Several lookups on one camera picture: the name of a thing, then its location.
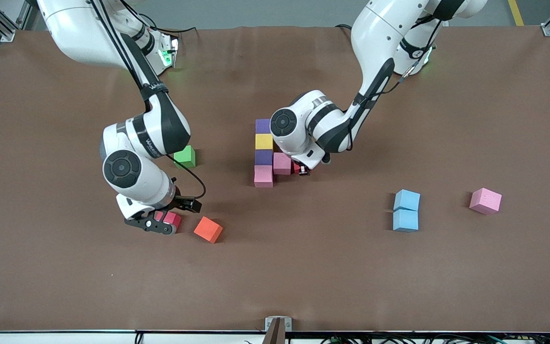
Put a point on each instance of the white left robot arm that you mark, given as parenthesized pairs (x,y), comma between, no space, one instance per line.
(380,28)

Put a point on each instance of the purple foam cube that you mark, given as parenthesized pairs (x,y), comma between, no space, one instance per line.
(263,157)
(262,126)

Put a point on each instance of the brown table mat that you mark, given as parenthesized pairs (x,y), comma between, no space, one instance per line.
(65,267)

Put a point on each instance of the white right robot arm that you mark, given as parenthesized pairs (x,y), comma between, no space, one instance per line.
(74,33)

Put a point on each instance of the crimson foam cube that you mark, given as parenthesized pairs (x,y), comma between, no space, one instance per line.
(174,219)

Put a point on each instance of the white table edge rail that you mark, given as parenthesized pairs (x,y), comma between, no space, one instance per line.
(41,339)

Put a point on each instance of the red foam cube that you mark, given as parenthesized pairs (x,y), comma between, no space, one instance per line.
(295,168)

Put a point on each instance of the yellow floor tape strip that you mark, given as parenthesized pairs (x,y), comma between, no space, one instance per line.
(516,12)

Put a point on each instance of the metal edge bracket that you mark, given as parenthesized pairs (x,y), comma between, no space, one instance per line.
(270,324)

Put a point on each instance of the yellow foam cube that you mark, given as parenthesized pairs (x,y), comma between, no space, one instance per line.
(263,142)

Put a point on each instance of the orange foam cube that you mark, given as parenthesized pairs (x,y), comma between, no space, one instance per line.
(208,229)

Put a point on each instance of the light blue foam cube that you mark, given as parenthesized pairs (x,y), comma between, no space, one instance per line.
(406,220)
(407,199)

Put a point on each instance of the green foam cube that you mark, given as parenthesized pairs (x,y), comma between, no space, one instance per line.
(186,157)

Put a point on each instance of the pink foam cube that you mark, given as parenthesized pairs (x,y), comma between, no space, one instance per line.
(281,163)
(485,200)
(263,177)

